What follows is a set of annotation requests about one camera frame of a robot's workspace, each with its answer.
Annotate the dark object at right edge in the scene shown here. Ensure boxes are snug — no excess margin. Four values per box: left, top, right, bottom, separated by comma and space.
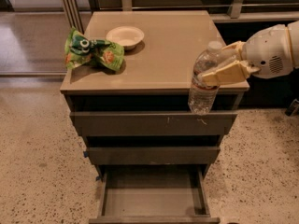
285, 99, 299, 116

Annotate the metal railing frame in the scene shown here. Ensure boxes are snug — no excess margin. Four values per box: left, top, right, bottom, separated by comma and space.
88, 0, 299, 23

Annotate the middle grey drawer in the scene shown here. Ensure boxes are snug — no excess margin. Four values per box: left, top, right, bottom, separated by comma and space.
84, 147, 221, 165

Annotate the bottom grey open drawer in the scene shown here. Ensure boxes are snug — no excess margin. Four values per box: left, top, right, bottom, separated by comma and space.
89, 165, 220, 224

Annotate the top grey drawer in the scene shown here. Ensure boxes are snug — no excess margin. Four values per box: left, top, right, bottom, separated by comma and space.
70, 111, 237, 136

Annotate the grey drawer cabinet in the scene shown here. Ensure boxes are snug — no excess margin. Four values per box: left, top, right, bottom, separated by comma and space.
60, 10, 250, 179

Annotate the clear plastic water bottle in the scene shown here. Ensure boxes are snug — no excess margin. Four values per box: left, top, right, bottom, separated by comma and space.
188, 41, 235, 116

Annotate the green chip bag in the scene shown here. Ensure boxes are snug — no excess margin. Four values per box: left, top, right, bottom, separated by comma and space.
64, 27, 124, 72

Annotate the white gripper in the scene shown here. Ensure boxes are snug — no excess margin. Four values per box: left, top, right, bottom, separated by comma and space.
197, 23, 293, 87

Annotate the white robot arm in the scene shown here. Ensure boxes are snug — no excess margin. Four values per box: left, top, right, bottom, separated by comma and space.
197, 21, 299, 86

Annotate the white paper bowl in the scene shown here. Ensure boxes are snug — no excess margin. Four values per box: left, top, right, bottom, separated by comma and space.
107, 26, 145, 50

